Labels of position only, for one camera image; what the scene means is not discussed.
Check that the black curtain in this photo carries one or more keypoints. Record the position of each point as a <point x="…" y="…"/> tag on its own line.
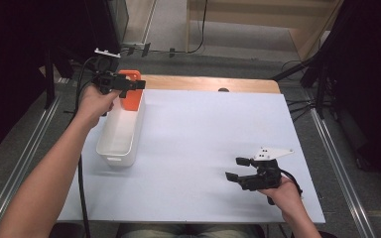
<point x="370" y="66"/>
<point x="13" y="49"/>

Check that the glass cabinet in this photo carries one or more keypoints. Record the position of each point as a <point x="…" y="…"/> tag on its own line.
<point x="119" y="20"/>

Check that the wooden table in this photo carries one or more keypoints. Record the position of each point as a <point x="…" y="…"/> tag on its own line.
<point x="195" y="84"/>

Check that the person's right hand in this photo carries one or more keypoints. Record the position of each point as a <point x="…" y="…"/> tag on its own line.
<point x="287" y="198"/>

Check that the black metal stand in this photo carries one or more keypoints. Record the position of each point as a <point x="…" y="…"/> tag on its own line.
<point x="50" y="82"/>
<point x="320" y="92"/>

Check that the orange phone case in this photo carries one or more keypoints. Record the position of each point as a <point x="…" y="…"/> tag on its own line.
<point x="132" y="100"/>

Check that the white plastic storage box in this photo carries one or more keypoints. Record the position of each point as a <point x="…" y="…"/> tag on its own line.
<point x="119" y="139"/>

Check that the person's left hand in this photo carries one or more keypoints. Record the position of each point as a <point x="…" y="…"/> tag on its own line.
<point x="94" y="105"/>

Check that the white table mat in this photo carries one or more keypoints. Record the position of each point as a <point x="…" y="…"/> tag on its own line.
<point x="195" y="148"/>

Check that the dark round table grommet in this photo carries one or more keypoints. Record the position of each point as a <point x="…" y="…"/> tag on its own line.
<point x="223" y="90"/>

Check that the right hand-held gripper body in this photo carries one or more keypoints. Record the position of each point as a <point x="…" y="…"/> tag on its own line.
<point x="266" y="173"/>

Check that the person's grey pants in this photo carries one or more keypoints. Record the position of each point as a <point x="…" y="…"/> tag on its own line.
<point x="191" y="232"/>

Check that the metal floor rail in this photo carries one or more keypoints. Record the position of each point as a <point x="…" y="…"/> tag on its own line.
<point x="335" y="165"/>
<point x="29" y="145"/>

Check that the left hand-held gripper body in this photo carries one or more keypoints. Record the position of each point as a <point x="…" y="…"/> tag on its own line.
<point x="107" y="79"/>

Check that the light wooden shelf frame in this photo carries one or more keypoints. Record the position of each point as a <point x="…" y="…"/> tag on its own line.
<point x="307" y="39"/>

